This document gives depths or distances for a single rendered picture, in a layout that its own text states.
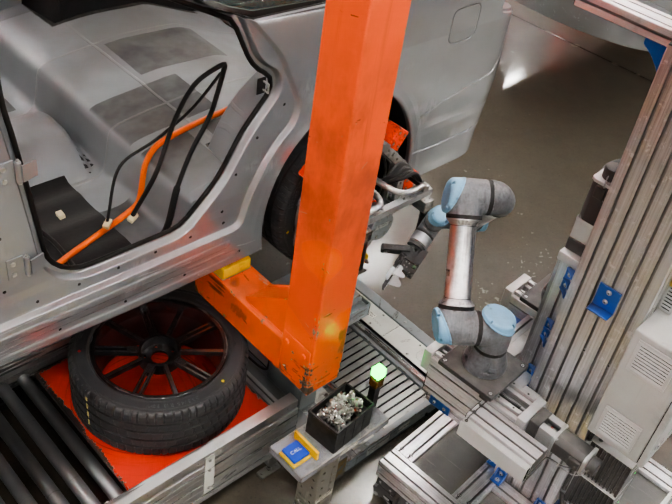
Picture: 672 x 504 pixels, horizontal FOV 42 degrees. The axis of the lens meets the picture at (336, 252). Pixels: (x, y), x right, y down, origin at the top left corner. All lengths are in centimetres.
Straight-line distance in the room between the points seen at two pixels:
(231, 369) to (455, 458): 94
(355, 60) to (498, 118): 373
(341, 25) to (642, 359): 131
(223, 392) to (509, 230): 234
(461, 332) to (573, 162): 310
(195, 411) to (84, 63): 161
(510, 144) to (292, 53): 303
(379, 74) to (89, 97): 163
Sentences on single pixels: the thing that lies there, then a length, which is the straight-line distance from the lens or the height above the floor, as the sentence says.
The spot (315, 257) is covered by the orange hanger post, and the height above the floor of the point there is 114.
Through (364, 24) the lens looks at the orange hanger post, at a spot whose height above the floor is 196.
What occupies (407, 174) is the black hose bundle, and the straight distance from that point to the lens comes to 340.
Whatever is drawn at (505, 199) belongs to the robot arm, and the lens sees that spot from 282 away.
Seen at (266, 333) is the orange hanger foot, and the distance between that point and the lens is 319.
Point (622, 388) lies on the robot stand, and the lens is 286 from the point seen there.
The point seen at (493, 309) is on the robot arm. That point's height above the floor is 105.
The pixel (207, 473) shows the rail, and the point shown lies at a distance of 323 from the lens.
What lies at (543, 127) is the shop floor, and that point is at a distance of 606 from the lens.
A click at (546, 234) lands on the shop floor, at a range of 507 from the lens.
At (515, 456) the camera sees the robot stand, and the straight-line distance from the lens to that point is 291.
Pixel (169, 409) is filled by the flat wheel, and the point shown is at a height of 50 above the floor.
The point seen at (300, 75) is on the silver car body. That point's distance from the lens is 301.
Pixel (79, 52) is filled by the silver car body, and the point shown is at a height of 103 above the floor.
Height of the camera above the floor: 293
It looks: 40 degrees down
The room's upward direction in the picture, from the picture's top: 10 degrees clockwise
